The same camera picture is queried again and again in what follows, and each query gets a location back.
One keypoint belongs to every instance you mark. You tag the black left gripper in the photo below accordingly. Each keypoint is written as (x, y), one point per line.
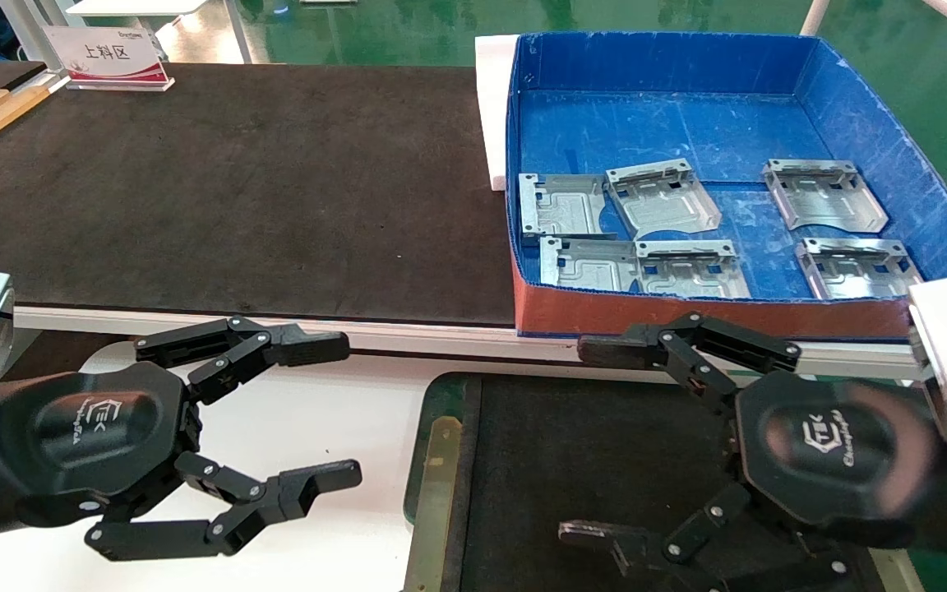
(87, 436)

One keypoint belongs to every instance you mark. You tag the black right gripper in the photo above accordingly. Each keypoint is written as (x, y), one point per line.
(827, 452)

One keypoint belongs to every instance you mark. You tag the metal bracket with raised sides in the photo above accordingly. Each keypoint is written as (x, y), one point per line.
(662, 201)
(691, 271)
(823, 197)
(856, 271)

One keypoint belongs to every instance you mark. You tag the black tray container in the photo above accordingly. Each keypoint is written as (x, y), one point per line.
(572, 444)

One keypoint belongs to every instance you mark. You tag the flat stamped metal plate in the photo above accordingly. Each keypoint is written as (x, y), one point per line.
(564, 205)
(584, 265)

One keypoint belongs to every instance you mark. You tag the black table mat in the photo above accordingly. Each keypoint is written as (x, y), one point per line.
(235, 205)

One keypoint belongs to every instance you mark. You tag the blue corrugated plastic bin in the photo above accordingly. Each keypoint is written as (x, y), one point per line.
(687, 123)

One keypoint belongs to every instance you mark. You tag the white red sign placard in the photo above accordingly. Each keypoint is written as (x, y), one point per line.
(108, 56)

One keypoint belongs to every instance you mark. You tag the aluminium table frame rail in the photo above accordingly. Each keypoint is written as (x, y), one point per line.
(441, 337)

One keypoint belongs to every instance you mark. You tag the white frame post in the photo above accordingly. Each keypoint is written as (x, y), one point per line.
(30, 29)

